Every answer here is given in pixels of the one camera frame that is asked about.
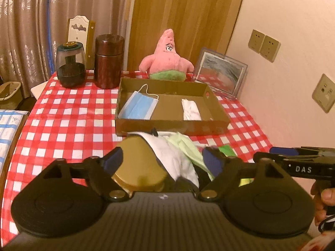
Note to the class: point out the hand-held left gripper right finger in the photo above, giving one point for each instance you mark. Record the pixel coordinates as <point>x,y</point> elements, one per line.
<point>212,160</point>

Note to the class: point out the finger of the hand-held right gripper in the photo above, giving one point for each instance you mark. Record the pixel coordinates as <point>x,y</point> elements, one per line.
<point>284,151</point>
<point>269,158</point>

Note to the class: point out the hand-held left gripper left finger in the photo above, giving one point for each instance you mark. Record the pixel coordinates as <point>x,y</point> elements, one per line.
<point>113,160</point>

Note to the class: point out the black cloth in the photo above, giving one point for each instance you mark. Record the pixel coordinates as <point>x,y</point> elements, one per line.
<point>201,175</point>

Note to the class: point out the brown cardboard box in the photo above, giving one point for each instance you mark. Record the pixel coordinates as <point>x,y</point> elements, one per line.
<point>170,126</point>

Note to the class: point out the person's right hand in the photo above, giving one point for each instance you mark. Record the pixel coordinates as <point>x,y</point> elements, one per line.
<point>325,201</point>

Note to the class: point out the gold round lid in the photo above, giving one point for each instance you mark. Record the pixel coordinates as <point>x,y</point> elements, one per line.
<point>138,162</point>

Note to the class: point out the light green cloth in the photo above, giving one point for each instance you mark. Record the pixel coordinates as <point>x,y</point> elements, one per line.
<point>187,146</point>

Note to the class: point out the red checkered tablecloth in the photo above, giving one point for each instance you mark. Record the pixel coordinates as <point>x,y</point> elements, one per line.
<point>78,125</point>

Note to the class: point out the white folded tissue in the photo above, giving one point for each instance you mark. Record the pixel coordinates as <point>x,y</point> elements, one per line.
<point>191,109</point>

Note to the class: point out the blue face mask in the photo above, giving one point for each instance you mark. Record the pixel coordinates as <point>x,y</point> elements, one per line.
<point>140,107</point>

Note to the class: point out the brown wooden canister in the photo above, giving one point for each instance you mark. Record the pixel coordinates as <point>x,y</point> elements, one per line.
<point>108,62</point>

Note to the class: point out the dark glass jar green lid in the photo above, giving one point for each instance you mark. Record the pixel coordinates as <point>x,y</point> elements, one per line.
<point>70,68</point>

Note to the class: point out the white stool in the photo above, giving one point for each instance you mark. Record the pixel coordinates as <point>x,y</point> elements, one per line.
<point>39,90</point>

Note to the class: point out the blue white checked cloth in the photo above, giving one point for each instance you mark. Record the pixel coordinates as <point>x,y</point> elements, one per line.
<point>9,133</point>

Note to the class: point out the pink starfish plush toy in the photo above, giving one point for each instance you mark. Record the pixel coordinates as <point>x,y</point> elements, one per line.
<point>165,60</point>

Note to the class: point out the woven basket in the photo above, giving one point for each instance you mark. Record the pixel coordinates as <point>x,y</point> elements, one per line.
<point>9,92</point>

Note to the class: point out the wooden door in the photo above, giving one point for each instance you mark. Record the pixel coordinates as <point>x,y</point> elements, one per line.
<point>196,10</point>

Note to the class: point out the beige patterned curtain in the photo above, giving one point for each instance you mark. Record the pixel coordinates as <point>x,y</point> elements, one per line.
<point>26,18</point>

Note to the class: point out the beige wall outlet plate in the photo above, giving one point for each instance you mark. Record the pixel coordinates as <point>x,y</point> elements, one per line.
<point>325,92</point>

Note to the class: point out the clear picture frame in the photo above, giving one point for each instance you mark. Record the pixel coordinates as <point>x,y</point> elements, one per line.
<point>221,70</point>

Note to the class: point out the beige wall socket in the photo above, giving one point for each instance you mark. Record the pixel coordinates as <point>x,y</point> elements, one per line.
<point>256,40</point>
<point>271,48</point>

